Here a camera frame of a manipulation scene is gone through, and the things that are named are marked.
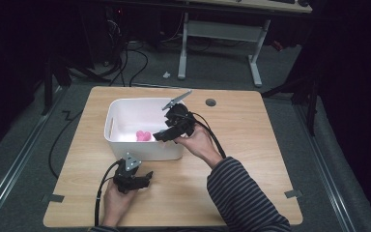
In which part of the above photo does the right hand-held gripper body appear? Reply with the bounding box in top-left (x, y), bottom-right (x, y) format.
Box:
top-left (161, 89), bottom-right (197, 138)

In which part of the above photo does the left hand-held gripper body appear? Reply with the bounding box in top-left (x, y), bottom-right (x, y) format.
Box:
top-left (112, 152), bottom-right (143, 194)

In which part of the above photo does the pink bone toy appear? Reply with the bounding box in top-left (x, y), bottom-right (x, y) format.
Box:
top-left (135, 130), bottom-right (153, 143)

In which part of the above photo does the white plastic bin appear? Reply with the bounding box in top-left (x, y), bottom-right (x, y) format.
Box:
top-left (103, 97), bottom-right (188, 162)

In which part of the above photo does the person's left hand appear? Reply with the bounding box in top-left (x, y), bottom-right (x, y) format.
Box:
top-left (101, 179), bottom-right (140, 228)

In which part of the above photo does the person's right hand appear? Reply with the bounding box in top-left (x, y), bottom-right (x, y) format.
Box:
top-left (174, 123), bottom-right (224, 170)

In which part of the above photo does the grey tape strip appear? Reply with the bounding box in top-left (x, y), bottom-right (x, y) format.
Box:
top-left (40, 193), bottom-right (66, 204)
top-left (283, 188), bottom-right (303, 199)

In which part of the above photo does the white-framed background desk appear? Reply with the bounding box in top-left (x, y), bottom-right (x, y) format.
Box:
top-left (177, 0), bottom-right (314, 88)

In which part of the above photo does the black metal stand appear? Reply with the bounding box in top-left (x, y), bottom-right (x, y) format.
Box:
top-left (260, 72), bottom-right (321, 137)
top-left (41, 52), bottom-right (73, 116)

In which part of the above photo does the left hand-held gripper cable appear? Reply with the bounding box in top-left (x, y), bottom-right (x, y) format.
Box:
top-left (94, 159), bottom-right (124, 227)

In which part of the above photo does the hand-held gripper cable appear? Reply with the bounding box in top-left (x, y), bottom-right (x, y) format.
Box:
top-left (184, 110), bottom-right (227, 160)
top-left (94, 159), bottom-right (124, 227)

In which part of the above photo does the right hand-held gripper cable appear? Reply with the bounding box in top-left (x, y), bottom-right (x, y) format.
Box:
top-left (184, 110), bottom-right (227, 160)

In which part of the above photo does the black floor cable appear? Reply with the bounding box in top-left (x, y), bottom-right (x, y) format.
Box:
top-left (47, 109), bottom-right (85, 180)

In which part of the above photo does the bundle of black cables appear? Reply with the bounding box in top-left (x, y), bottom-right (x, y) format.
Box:
top-left (104, 18), bottom-right (150, 88)

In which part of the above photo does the metal floor rail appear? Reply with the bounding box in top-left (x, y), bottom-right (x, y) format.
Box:
top-left (0, 85), bottom-right (70, 223)
top-left (294, 102), bottom-right (357, 232)

